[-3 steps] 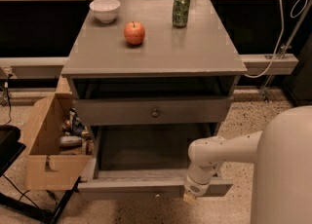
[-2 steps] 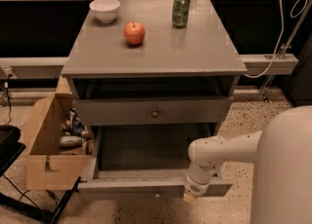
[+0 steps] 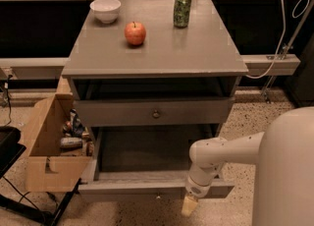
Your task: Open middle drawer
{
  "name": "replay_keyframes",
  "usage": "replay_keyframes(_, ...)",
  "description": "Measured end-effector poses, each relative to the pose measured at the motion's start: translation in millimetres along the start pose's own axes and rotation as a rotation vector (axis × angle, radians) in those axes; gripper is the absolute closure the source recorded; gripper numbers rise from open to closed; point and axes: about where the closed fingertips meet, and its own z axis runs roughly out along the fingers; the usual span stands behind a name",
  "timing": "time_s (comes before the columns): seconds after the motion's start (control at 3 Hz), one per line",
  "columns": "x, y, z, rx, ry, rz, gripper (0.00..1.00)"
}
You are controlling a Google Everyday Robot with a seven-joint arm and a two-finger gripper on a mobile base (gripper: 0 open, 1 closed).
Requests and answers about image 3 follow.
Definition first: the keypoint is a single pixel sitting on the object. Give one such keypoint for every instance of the dark bottle in box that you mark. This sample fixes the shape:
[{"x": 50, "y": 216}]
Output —
[{"x": 77, "y": 127}]

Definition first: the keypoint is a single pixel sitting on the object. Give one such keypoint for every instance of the grey drawer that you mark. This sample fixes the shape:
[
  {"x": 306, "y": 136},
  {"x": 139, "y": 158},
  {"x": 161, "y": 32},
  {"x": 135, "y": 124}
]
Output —
[
  {"x": 135, "y": 163},
  {"x": 139, "y": 112}
]

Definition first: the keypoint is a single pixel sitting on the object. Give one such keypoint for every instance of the green soda can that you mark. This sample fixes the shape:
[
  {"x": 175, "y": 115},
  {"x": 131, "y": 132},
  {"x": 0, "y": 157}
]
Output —
[{"x": 181, "y": 13}]

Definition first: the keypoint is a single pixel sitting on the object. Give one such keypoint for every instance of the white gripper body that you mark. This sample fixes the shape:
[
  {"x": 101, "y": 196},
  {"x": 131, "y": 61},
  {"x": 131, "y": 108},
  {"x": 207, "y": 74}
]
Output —
[{"x": 197, "y": 190}]

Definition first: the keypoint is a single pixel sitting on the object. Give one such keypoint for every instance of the cardboard box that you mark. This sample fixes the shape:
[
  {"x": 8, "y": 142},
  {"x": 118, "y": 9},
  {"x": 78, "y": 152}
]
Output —
[{"x": 48, "y": 167}]

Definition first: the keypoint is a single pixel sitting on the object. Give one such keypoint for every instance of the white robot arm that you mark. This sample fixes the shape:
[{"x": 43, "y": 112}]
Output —
[{"x": 284, "y": 174}]

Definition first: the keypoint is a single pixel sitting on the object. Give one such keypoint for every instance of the grey top drawer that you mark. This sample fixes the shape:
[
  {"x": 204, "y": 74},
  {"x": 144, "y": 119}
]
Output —
[{"x": 139, "y": 112}]

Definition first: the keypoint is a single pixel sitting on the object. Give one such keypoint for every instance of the grey drawer cabinet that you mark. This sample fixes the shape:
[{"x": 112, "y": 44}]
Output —
[{"x": 199, "y": 61}]

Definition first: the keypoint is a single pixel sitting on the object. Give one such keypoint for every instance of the silver can in box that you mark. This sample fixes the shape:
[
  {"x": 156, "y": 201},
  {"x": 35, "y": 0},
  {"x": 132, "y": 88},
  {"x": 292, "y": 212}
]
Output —
[{"x": 70, "y": 142}]

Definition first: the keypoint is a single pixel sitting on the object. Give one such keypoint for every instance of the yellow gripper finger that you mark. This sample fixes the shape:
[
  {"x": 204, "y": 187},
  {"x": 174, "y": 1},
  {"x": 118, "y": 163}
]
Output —
[{"x": 190, "y": 202}]

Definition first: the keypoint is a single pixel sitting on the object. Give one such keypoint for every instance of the white ceramic bowl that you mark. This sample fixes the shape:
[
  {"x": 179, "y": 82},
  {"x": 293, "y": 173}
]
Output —
[{"x": 105, "y": 11}]

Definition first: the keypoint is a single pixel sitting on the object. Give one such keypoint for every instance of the red apple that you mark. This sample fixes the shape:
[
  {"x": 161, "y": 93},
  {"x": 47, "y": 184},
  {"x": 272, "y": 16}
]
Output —
[{"x": 135, "y": 33}]

